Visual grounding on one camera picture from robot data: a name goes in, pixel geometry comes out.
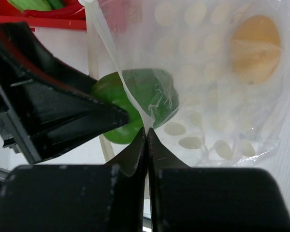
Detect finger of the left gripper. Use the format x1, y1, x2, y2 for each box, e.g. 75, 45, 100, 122
0, 22, 129, 164

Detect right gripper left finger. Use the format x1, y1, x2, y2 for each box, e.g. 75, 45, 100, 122
0, 129, 146, 232

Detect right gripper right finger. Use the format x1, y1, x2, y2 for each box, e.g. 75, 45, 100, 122
147, 129, 290, 232

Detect green bell pepper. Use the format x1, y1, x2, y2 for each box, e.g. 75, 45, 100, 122
92, 68, 179, 145

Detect clear zip top bag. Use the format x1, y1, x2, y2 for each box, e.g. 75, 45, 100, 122
81, 0, 290, 167

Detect yellow lemon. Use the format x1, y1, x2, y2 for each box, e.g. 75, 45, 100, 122
230, 15, 281, 85

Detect light green gourd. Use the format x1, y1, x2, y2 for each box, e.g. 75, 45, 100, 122
7, 0, 52, 12

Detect red chili pepper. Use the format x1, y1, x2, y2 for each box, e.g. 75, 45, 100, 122
23, 2, 85, 20

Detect red plastic tray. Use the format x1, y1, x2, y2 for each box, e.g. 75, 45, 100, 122
0, 0, 87, 31

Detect small dark green cucumber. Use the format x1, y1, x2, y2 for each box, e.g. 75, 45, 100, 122
47, 0, 65, 10

